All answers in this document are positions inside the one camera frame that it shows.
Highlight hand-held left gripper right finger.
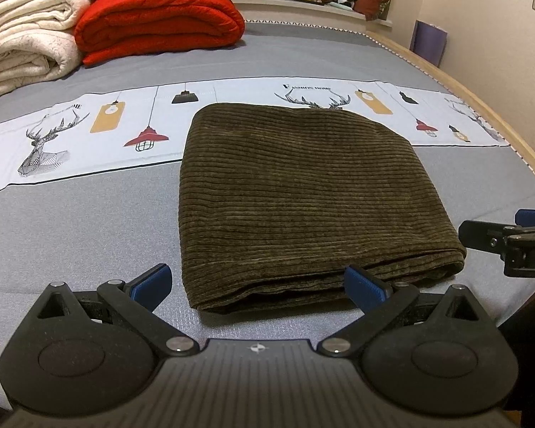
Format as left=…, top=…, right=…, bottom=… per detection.
left=316, top=265, right=500, bottom=358

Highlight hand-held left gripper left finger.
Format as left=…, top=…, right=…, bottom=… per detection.
left=27, top=262, right=200, bottom=357

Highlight olive green knit sweater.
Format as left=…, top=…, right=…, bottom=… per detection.
left=177, top=103, right=467, bottom=315

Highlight person's dark clothing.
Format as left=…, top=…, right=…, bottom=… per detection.
left=495, top=276, right=535, bottom=411

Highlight purple board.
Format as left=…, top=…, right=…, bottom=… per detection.
left=409, top=20, right=448, bottom=67

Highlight red folded quilt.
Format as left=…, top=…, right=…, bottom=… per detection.
left=73, top=0, right=246, bottom=67

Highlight cream folded blanket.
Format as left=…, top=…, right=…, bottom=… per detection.
left=0, top=0, right=92, bottom=101

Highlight bay window ledge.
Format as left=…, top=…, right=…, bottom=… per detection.
left=232, top=0, right=371, bottom=32

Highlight wooden bed frame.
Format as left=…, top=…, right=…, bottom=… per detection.
left=0, top=0, right=535, bottom=197

